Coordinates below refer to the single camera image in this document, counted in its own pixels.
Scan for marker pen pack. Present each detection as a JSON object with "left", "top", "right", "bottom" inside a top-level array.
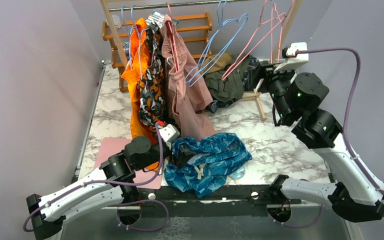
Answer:
[{"left": 145, "top": 11, "right": 165, "bottom": 28}]

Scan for wooden shelf unit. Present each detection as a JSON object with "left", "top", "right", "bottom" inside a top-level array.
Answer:
[{"left": 101, "top": 12, "right": 213, "bottom": 92}]

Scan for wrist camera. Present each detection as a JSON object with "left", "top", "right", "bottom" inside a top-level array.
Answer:
[
  {"left": 156, "top": 121, "right": 181, "bottom": 145},
  {"left": 273, "top": 42, "right": 309, "bottom": 73}
]

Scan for olive green garment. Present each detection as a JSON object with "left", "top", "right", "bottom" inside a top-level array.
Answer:
[{"left": 203, "top": 55, "right": 250, "bottom": 102}]

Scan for pink mat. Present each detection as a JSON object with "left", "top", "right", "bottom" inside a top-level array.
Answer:
[{"left": 93, "top": 137, "right": 163, "bottom": 190}]

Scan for clear plastic cup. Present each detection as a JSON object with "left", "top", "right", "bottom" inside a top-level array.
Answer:
[{"left": 111, "top": 14, "right": 123, "bottom": 33}]

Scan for dark navy patterned garment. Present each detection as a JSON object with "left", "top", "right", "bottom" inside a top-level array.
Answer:
[{"left": 204, "top": 55, "right": 261, "bottom": 114}]

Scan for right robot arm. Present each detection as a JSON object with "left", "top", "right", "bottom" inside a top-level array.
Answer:
[{"left": 249, "top": 61, "right": 384, "bottom": 223}]

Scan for blue lidded jar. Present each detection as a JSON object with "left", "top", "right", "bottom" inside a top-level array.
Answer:
[{"left": 122, "top": 41, "right": 131, "bottom": 61}]

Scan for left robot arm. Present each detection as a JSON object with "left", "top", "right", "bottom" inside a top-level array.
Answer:
[{"left": 23, "top": 136, "right": 175, "bottom": 240}]

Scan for camouflage patterned shorts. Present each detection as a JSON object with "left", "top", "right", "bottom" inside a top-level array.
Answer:
[{"left": 139, "top": 23, "right": 175, "bottom": 136}]

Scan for wooden clothes rack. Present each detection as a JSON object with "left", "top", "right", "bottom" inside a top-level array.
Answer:
[{"left": 99, "top": 0, "right": 304, "bottom": 121}]

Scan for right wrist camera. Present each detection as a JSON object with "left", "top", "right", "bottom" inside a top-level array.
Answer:
[{"left": 273, "top": 42, "right": 309, "bottom": 73}]

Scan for pink shorts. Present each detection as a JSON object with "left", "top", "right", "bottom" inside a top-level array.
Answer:
[{"left": 162, "top": 14, "right": 216, "bottom": 141}]

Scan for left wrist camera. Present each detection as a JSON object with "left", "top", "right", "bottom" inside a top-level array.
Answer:
[{"left": 156, "top": 121, "right": 181, "bottom": 145}]

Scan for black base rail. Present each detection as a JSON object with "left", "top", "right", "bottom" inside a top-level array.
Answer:
[{"left": 138, "top": 184, "right": 285, "bottom": 218}]

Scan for orange shorts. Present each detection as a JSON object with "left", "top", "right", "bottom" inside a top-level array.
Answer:
[{"left": 121, "top": 17, "right": 165, "bottom": 172}]

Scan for blue wire hanger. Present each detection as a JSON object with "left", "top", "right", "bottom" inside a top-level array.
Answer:
[{"left": 185, "top": 0, "right": 249, "bottom": 87}]

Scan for tan garment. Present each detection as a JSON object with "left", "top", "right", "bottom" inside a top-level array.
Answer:
[{"left": 201, "top": 52, "right": 233, "bottom": 75}]

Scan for blue patterned shorts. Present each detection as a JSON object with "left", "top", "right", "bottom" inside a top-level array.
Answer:
[{"left": 164, "top": 132, "right": 253, "bottom": 199}]

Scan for hanger holding pink shorts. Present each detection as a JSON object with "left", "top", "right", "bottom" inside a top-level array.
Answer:
[{"left": 165, "top": 2, "right": 180, "bottom": 72}]

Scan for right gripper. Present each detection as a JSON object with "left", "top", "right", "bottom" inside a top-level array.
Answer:
[{"left": 245, "top": 60, "right": 294, "bottom": 122}]

